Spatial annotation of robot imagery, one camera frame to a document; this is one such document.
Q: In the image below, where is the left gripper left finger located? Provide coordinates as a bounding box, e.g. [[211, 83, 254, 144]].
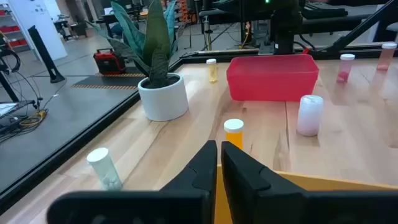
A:
[[46, 139, 218, 224]]

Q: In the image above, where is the black table frame rail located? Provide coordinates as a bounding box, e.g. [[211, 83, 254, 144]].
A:
[[0, 42, 398, 215]]

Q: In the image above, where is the white building column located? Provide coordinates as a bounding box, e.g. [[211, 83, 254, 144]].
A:
[[7, 0, 68, 62]]

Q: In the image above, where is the tall black floor stand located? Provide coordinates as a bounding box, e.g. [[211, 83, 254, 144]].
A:
[[27, 25, 66, 84]]

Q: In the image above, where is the black diagonal frame strut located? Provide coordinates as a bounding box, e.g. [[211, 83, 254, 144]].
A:
[[323, 0, 398, 55]]

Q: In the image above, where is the floor cable bundle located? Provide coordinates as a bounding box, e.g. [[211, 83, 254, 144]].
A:
[[0, 102, 49, 141]]

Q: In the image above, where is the orange bottle with white cap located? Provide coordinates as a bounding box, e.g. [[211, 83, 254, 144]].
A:
[[223, 118, 245, 151]]

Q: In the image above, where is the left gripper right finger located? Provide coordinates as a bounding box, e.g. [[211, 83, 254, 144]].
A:
[[220, 141, 398, 224]]

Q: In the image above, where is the yellow bottle with yellow pills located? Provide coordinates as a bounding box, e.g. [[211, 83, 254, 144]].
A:
[[206, 58, 218, 83]]

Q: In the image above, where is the yellow plastic bin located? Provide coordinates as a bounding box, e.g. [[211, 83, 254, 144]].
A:
[[213, 164, 398, 224]]

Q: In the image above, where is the green plant in white pot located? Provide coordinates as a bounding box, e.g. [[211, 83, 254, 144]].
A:
[[84, 0, 190, 122]]

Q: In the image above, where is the clear bottle with pink pills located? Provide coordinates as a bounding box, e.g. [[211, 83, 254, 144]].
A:
[[336, 53, 356, 83], [376, 42, 398, 71]]

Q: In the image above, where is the clear bottle with white pills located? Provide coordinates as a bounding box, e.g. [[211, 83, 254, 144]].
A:
[[86, 147, 124, 191]]

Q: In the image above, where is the shelf with red bins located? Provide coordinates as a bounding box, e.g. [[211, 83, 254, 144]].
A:
[[0, 9, 30, 52]]

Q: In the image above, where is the pink plastic bin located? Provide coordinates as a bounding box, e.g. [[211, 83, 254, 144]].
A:
[[226, 53, 320, 103]]

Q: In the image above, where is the red and black case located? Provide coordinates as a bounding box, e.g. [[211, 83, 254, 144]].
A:
[[93, 48, 127, 75]]

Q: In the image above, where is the large white opaque bottle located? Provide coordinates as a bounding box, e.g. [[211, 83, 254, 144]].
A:
[[296, 95, 325, 137]]

